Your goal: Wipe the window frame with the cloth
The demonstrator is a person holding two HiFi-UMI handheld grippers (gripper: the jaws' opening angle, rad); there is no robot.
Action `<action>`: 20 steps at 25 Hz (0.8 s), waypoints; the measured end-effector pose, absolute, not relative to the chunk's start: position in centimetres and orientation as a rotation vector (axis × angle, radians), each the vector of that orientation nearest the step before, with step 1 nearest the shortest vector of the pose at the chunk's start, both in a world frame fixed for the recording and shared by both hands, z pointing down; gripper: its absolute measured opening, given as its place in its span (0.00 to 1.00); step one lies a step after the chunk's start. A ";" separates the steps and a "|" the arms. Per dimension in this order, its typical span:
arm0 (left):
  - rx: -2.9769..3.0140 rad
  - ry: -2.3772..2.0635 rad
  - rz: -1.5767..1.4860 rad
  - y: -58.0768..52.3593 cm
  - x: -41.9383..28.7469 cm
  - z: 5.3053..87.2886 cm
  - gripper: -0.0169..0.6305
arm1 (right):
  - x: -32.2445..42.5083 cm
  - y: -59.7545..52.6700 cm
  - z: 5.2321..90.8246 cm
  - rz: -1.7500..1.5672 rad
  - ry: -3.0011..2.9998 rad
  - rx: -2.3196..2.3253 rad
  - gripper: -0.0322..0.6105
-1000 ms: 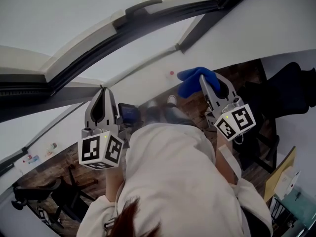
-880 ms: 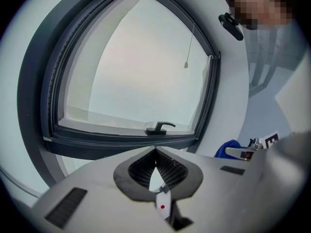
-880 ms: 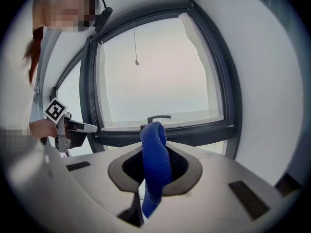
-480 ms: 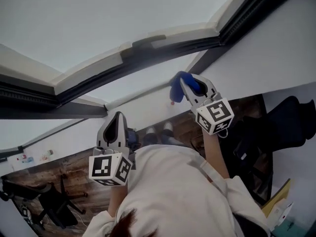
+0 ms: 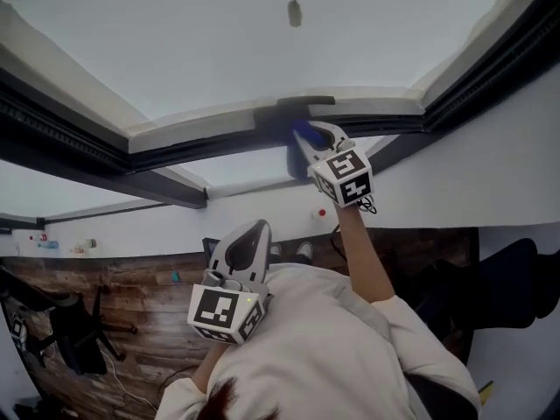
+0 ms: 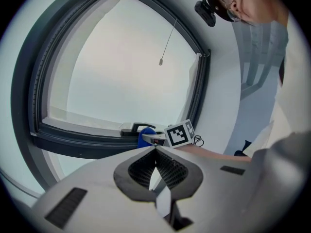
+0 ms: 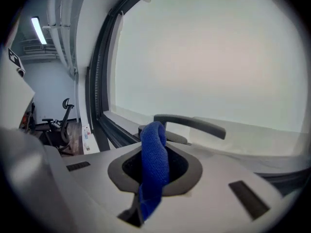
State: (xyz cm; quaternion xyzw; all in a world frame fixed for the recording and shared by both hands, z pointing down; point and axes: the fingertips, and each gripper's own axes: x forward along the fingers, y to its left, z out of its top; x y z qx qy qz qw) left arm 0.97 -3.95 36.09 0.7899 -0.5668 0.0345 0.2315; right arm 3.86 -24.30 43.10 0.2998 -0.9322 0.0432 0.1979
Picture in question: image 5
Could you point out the red-capped plastic bottle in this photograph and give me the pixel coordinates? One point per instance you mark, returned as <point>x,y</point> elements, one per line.
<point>38,237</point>
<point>318,213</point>

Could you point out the person's right white shoe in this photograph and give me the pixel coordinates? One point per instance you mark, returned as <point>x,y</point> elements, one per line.
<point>305,250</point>

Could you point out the black office chair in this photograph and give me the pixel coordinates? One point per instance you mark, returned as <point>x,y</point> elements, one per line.
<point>74,335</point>
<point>507,287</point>

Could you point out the person's right forearm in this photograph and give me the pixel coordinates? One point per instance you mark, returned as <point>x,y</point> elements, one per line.
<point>363,256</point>

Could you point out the blue-label plastic bottle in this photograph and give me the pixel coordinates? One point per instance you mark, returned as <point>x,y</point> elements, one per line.
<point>48,245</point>

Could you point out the person's white shoe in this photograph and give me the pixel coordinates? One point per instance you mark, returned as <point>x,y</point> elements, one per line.
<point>275,253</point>
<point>305,250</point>

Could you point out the person's white sweatshirt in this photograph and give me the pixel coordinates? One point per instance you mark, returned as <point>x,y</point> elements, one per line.
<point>315,357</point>

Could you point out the white patterned device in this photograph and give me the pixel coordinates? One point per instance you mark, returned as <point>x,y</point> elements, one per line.
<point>18,331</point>

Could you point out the orange-label plastic bottle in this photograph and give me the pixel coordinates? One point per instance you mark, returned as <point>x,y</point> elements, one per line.
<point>77,249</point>

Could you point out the small teal object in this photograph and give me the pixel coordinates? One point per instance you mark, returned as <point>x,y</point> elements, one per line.
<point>175,277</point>

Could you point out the clear plastic bottle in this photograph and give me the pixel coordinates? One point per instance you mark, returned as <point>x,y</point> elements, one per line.
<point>89,243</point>

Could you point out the blue cleaning cloth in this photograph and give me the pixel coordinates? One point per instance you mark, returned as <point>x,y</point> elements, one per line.
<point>306,131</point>

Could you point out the yellow cardboard box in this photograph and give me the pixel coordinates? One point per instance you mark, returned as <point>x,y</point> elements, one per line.
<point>486,393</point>

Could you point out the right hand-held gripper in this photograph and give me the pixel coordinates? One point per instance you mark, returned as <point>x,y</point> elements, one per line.
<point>345,177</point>

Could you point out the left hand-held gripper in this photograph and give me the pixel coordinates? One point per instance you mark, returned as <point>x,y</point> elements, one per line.
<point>214,309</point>

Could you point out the person's left white shoe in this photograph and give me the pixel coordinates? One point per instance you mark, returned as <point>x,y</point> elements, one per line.
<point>275,253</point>

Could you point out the person's left forearm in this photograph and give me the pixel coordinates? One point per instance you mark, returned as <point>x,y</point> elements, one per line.
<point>210,368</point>

